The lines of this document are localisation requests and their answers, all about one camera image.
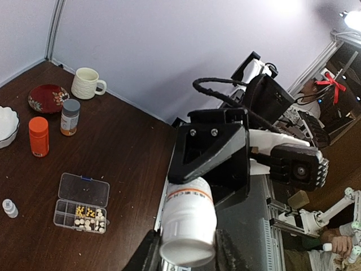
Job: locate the white fluted bowl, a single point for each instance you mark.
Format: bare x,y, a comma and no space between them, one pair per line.
10,123

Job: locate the shorter small white bottle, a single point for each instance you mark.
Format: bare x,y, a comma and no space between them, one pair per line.
10,208

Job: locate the clear plastic pill organizer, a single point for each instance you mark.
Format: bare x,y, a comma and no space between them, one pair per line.
77,191

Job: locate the white pills in organizer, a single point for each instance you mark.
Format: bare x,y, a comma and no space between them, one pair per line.
100,222

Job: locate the right aluminium frame post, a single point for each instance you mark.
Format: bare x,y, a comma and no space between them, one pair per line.
53,29

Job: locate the grey capped white orange bottle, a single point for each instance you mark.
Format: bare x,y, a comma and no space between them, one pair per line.
69,117

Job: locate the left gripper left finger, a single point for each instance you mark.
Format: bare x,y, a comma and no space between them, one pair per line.
147,256

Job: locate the beige pills in organizer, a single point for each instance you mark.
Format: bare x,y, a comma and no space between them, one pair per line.
84,224

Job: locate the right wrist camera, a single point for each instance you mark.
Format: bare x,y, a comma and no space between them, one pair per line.
287,160

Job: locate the red patterned plate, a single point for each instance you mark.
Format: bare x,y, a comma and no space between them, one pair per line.
47,98

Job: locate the cream ceramic mug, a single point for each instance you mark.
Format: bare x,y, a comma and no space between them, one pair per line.
87,84

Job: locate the front aluminium rail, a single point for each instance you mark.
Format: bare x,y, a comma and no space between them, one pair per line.
158,218

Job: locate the orange pill bottle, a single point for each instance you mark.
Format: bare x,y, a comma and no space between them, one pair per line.
39,136

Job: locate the taller small white bottle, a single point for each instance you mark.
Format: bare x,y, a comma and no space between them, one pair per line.
189,213

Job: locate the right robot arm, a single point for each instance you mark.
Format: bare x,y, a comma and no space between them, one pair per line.
264,99

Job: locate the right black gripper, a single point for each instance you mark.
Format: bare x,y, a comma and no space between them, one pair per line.
214,146

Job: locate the yellow pills in organizer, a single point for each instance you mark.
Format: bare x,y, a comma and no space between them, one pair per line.
82,211

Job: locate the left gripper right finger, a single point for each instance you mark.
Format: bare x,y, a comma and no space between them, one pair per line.
228,257

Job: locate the taller bottle white cap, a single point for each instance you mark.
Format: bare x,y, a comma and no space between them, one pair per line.
187,252

